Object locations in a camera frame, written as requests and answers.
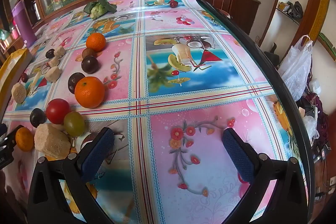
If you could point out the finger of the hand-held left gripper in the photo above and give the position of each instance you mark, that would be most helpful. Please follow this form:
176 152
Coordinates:
2 129
11 136

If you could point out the green grape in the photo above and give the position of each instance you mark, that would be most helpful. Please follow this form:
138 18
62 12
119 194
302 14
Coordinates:
74 123

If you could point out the dark passion fruit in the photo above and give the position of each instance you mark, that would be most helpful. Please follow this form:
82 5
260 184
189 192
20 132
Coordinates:
74 81
89 64

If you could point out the leaf-wrapped green grapes bunch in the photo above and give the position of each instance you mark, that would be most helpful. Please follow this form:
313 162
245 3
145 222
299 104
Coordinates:
99 8

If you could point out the dark purple plum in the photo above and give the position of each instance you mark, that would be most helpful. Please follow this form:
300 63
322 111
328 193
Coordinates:
37 117

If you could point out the purple thermos bottle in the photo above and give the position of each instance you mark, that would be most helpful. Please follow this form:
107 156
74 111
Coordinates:
23 24

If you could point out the small brown round fruit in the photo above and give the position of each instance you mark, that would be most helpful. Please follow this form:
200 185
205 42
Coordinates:
88 53

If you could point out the small tangerine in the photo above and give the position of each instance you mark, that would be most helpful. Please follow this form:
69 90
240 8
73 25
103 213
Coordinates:
24 138

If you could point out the dark brown date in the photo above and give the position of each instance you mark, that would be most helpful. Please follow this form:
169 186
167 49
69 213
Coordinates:
50 53

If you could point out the small red cherry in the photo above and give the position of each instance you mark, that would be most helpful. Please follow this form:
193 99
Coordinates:
173 4

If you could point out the red date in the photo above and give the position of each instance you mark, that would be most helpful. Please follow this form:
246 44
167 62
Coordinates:
24 77

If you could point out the large orange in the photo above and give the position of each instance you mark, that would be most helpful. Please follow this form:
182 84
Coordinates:
89 92

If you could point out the yellow-rimmed white tray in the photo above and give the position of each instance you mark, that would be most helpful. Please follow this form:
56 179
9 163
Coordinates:
13 69

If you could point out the printed tablecloth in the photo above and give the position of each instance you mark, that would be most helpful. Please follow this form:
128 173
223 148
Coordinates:
183 82

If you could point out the red tomato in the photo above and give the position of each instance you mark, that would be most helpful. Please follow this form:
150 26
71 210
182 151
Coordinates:
57 111

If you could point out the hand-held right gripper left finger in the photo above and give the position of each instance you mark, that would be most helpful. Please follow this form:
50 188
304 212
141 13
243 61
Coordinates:
97 153

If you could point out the medium orange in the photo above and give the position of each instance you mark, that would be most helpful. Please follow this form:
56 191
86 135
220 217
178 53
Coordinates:
95 41

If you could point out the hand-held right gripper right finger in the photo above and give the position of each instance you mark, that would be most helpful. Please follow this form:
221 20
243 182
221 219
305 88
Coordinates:
237 155

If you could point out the large peeled sugarcane piece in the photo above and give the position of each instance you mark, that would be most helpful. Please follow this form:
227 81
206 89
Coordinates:
52 140

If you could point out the white plastic bag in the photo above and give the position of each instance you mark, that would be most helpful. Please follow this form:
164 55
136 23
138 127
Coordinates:
296 69

